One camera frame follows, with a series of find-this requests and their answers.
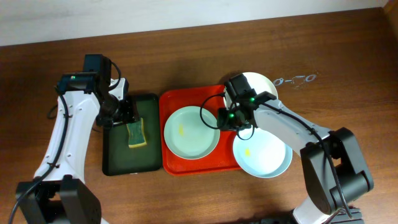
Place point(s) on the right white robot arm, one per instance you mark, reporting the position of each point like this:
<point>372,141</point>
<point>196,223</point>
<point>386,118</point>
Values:
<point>334,167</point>

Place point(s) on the green yellow sponge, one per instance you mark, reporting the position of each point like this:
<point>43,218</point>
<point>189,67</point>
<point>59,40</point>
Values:
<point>136,134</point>

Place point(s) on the light blue plate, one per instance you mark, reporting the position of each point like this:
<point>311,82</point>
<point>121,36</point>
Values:
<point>261,154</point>

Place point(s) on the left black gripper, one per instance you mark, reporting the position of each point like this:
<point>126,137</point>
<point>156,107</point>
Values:
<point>130,111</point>

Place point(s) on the pale green plate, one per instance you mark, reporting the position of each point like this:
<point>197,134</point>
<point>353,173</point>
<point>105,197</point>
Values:
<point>188,133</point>

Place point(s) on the dark green tray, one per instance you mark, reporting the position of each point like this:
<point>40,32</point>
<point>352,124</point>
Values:
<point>119,158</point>

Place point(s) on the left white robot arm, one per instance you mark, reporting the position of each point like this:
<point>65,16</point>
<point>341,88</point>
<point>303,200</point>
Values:
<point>58,193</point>

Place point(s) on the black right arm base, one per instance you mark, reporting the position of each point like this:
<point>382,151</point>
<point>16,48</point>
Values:
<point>340,217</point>

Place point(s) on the white cream plate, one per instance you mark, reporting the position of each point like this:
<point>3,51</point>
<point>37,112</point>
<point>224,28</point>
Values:
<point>260,83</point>

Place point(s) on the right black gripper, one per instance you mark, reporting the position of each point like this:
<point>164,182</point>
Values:
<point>226,121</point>

